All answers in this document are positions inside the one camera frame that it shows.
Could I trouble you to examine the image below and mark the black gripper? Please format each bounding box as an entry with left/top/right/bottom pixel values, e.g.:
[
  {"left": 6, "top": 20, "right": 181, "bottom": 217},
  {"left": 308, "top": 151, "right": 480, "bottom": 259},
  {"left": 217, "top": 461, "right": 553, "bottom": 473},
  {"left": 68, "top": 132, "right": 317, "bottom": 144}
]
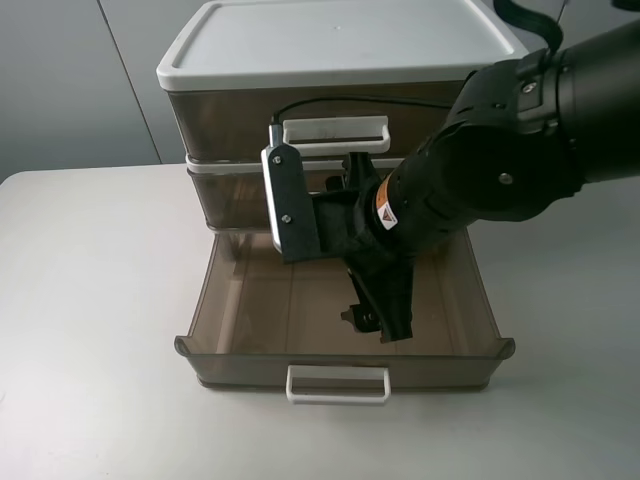
[{"left": 312, "top": 152, "right": 414, "bottom": 343}]

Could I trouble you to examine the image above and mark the brown translucent drawer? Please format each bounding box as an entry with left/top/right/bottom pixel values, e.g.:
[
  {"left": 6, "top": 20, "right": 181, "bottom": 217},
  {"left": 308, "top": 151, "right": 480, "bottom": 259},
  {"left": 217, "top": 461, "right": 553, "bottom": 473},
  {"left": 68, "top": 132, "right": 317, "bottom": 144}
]
[
  {"left": 168, "top": 81, "right": 462, "bottom": 163},
  {"left": 174, "top": 232, "right": 516, "bottom": 392}
]

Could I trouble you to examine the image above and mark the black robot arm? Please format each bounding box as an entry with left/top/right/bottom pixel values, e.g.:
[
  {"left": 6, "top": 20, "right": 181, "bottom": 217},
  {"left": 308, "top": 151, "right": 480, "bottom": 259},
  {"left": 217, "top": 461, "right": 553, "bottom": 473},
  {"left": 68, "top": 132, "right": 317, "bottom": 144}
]
[{"left": 314, "top": 22, "right": 639, "bottom": 343}]

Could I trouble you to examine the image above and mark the white-topped drawer cabinet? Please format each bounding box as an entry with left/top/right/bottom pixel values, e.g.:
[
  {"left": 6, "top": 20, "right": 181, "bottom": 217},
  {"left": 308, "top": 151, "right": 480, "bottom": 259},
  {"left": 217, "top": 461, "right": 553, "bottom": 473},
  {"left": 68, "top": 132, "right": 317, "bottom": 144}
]
[{"left": 156, "top": 1, "right": 527, "bottom": 232}]

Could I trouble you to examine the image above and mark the white upper drawer handle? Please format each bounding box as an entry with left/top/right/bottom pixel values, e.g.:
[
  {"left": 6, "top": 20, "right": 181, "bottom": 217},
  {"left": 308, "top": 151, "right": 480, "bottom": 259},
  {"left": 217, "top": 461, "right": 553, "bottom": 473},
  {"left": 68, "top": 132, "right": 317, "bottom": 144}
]
[{"left": 282, "top": 116, "right": 391, "bottom": 157}]

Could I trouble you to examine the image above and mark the white drawer handle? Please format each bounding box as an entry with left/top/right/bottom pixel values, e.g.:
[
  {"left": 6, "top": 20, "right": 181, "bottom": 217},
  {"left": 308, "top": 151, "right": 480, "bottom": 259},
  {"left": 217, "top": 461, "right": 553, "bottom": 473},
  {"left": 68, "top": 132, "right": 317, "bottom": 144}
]
[
  {"left": 285, "top": 365, "right": 391, "bottom": 406},
  {"left": 282, "top": 116, "right": 391, "bottom": 157}
]

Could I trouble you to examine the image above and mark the white lower drawer handle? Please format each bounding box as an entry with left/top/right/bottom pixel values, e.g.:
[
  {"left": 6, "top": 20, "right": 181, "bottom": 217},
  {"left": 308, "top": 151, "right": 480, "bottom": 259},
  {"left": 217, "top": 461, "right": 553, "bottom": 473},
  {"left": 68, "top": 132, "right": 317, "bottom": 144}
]
[{"left": 285, "top": 365, "right": 391, "bottom": 406}]

